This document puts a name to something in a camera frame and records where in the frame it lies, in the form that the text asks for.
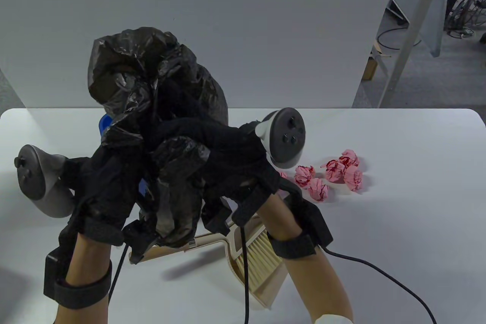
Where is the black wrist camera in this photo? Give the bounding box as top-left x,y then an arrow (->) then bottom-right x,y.
201,185 -> 272,235
122,220 -> 157,264

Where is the black hand controller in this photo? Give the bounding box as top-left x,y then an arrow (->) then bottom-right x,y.
14,144 -> 78,219
255,107 -> 306,169

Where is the blue plastic recycling bin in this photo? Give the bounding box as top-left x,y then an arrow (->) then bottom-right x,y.
99,113 -> 149,196

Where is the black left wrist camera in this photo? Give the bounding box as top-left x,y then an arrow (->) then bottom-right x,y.
122,220 -> 157,264

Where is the grey slanted metal post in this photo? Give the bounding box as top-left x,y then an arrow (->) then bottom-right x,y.
378,0 -> 453,109

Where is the beige plastic dustpan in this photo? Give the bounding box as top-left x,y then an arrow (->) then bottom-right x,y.
222,218 -> 289,308

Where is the white backdrop board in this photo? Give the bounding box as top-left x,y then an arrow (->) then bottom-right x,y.
0,0 -> 403,109

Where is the person's right hand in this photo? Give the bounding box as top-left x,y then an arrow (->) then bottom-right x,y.
152,116 -> 282,234

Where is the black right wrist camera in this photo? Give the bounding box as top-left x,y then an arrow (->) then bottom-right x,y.
201,185 -> 272,235

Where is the wooden block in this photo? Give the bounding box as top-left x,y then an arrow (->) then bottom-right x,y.
361,41 -> 391,81

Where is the person's right forearm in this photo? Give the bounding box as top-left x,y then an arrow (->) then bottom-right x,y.
258,195 -> 354,324

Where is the wooden handled hand brush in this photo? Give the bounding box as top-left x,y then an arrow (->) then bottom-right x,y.
129,221 -> 284,291

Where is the pile of pink paper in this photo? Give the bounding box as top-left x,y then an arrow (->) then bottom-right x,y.
279,149 -> 364,203

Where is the black plastic bin bag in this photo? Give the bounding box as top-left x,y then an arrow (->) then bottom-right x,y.
87,27 -> 229,248

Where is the white table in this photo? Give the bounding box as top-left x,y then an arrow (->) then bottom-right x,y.
0,108 -> 486,324

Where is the black cable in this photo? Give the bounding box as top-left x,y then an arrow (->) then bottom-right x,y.
322,246 -> 437,324
239,225 -> 252,324
108,243 -> 129,303

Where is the person's left hand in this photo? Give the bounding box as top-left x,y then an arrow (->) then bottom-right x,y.
65,145 -> 148,245

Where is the person's left forearm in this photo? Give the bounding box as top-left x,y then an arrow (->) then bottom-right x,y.
53,231 -> 126,324

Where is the black left forearm strap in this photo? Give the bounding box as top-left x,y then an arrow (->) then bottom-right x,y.
44,246 -> 113,308

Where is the tangle of floor cables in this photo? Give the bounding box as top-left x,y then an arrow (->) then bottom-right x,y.
446,0 -> 486,40

